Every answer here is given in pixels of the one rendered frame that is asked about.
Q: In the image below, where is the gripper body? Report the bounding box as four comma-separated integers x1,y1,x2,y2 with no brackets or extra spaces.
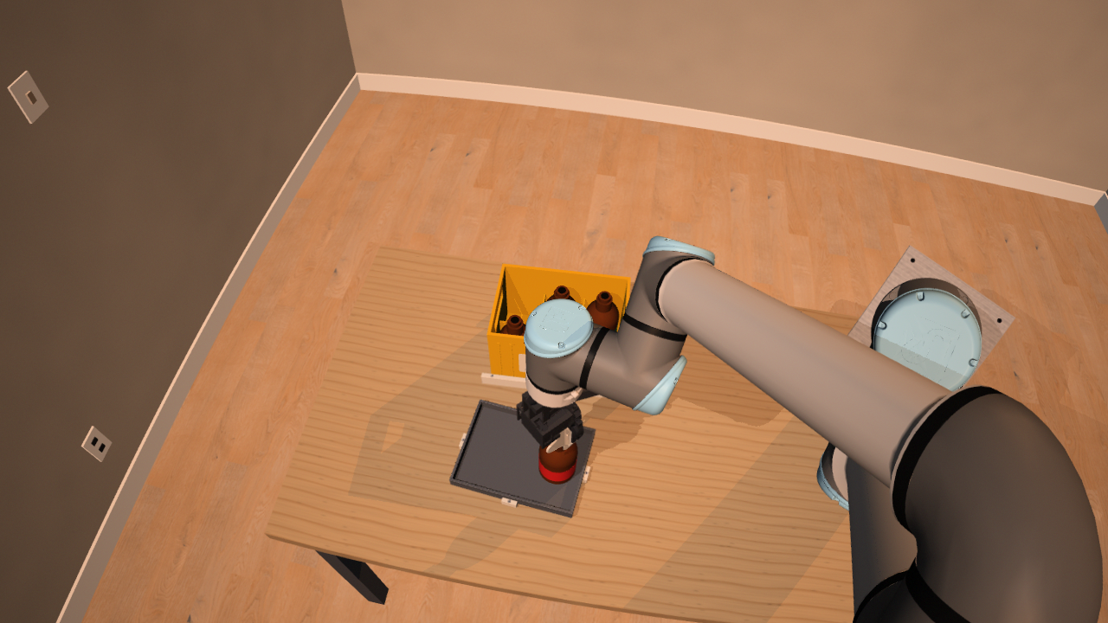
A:
517,391,582,449

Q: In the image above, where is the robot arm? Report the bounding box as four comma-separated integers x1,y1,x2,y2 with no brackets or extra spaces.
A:
524,236,1102,623

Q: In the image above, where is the yellow bottle crate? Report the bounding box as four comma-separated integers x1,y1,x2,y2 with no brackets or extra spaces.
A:
488,264,628,378

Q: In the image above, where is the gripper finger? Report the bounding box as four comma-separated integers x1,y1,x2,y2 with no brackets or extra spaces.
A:
546,417,583,453

